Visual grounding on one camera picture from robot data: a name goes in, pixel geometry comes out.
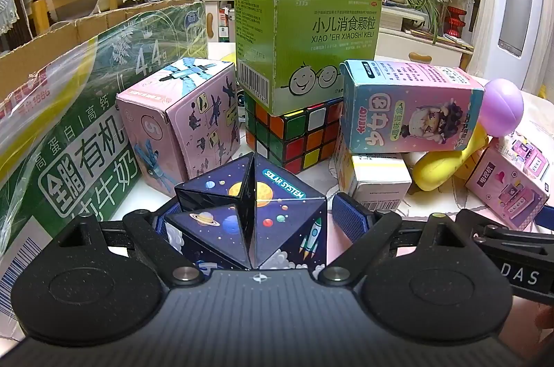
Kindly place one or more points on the green printed cardboard carton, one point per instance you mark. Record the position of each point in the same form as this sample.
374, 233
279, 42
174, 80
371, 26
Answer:
86, 159

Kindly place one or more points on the red lantern ornament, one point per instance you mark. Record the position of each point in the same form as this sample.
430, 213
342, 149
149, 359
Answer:
456, 20

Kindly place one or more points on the white yellow medicine box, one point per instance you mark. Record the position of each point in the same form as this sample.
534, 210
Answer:
376, 181

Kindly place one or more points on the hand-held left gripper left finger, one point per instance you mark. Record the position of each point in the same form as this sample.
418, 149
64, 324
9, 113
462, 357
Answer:
145, 225

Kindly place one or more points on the green medicine box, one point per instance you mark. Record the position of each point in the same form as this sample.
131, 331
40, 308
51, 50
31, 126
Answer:
311, 46

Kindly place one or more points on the pink furniture print box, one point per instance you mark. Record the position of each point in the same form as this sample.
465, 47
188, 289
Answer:
510, 181

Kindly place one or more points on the space print folding cube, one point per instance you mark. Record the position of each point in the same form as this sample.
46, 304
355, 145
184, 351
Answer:
281, 228

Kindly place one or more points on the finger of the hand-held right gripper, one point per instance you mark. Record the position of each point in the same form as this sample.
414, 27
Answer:
476, 222

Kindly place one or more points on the pastel cartoon girl box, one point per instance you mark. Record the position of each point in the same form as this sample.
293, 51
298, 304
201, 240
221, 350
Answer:
402, 107

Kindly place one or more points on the colourful puzzle cube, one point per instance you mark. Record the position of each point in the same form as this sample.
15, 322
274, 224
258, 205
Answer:
303, 133

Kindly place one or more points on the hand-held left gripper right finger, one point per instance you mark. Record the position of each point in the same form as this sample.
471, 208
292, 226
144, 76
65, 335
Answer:
348, 215

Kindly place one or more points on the cream television cabinet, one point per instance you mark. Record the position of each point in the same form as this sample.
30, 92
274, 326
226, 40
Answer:
398, 42

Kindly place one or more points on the yellow toy water gun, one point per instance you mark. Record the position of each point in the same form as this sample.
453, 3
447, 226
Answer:
437, 172

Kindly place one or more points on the pink dragonfly toy box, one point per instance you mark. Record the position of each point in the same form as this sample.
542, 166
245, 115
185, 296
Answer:
190, 124

